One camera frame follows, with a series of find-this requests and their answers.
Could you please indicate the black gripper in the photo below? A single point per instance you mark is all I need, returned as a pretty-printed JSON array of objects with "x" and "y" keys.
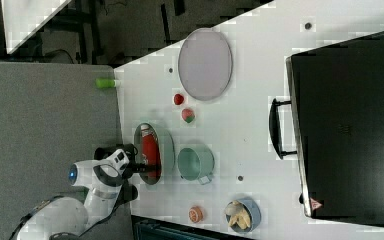
[{"x": 133, "y": 168}]

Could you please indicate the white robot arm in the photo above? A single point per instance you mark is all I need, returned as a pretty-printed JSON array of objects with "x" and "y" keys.
[{"x": 107, "y": 187}]

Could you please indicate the green oval strainer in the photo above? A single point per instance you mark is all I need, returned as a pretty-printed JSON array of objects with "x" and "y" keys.
[{"x": 166, "y": 149}]

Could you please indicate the green mug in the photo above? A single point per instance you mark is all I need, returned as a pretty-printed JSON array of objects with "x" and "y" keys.
[{"x": 196, "y": 163}]

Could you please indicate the pink toy strawberry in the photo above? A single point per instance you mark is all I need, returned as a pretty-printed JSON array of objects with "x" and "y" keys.
[{"x": 188, "y": 115}]

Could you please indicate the toy orange half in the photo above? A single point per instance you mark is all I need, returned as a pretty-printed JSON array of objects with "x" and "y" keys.
[{"x": 195, "y": 214}]

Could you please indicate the dark red toy strawberry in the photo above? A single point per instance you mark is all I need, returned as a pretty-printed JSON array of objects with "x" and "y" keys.
[{"x": 178, "y": 99}]

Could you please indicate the green cylinder object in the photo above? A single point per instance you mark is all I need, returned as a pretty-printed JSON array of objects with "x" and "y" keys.
[{"x": 104, "y": 83}]

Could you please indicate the toy banana pieces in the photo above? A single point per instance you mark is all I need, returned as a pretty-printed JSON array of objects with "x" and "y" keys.
[{"x": 238, "y": 215}]

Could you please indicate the blue bowl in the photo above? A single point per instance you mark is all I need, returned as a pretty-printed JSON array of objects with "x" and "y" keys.
[{"x": 254, "y": 212}]

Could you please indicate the lilac round plate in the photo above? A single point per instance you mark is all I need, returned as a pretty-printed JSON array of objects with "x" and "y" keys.
[{"x": 205, "y": 64}]

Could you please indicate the silver toaster oven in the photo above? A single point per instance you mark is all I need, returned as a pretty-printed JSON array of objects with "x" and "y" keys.
[{"x": 337, "y": 104}]

